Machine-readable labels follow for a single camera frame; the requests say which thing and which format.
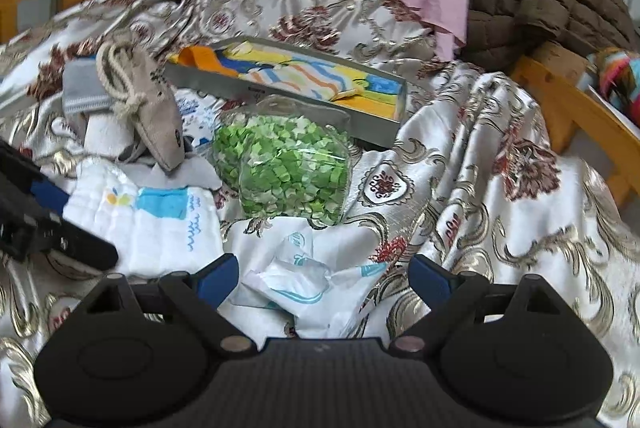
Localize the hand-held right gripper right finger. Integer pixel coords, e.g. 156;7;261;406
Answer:
389;254;567;355

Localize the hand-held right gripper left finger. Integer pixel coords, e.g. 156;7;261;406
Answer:
75;253;256;355

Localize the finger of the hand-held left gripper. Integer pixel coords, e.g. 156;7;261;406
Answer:
49;219;120;271
0;139;72;217

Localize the white cloth with blue print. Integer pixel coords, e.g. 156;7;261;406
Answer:
62;157;227;279

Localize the white plastic wrapper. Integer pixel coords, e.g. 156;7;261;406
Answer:
232;230;392;340

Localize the grey white sock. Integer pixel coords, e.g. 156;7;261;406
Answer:
61;58;151;167

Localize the bag of green pieces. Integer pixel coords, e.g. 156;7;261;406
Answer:
212;94;354;229

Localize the white blue printed packet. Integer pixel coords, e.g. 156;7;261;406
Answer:
172;88;227;157

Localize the grey metal tray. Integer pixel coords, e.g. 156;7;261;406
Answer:
164;35;409;147

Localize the floral satin bedspread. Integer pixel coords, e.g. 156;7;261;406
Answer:
0;0;640;428

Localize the pale grey cloth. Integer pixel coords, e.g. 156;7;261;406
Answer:
150;155;224;191

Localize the multicoloured patterned cloth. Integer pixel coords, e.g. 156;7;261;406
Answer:
587;48;640;125

